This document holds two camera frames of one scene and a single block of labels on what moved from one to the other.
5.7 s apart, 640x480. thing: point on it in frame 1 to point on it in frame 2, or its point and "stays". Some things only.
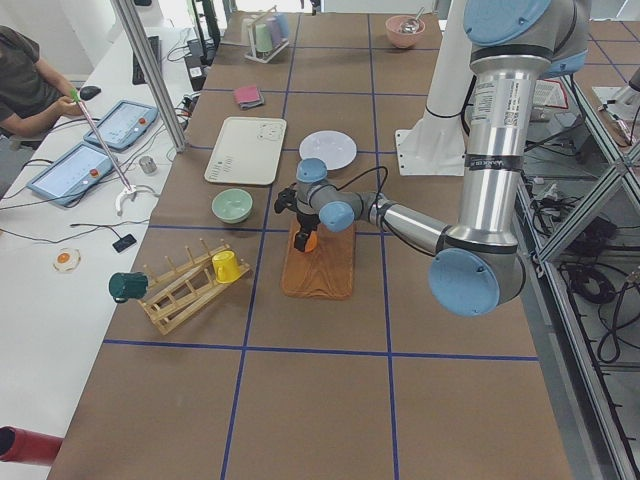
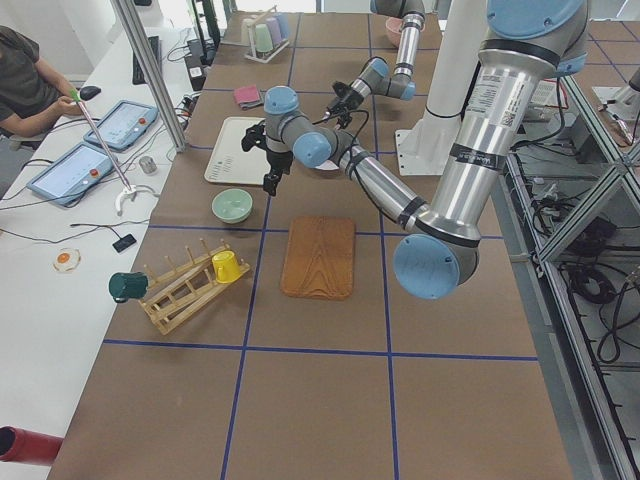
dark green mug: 124,286 stays
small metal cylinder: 147,164 stays
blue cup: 283,19 stays
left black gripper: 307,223 to 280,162
